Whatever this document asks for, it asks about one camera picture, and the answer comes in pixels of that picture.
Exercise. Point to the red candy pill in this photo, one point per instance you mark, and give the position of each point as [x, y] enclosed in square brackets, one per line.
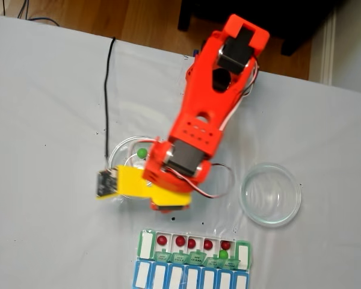
[180, 241]
[161, 240]
[192, 243]
[226, 245]
[208, 244]

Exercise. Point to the green candy pill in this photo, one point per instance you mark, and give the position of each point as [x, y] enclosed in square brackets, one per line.
[223, 254]
[142, 152]

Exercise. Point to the camera board on yellow mount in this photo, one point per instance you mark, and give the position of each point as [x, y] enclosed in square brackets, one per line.
[129, 183]

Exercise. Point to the green weekly pill organiser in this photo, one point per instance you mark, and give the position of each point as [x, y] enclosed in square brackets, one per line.
[146, 247]

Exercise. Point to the glass bowl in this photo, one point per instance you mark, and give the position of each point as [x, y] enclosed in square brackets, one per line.
[249, 180]
[117, 153]

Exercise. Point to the blue weekly pill organiser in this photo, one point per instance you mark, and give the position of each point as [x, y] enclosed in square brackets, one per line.
[143, 275]

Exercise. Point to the black furniture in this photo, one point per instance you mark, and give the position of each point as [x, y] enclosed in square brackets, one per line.
[288, 18]

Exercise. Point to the white table cloth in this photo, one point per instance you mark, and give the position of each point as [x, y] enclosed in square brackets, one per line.
[48, 90]

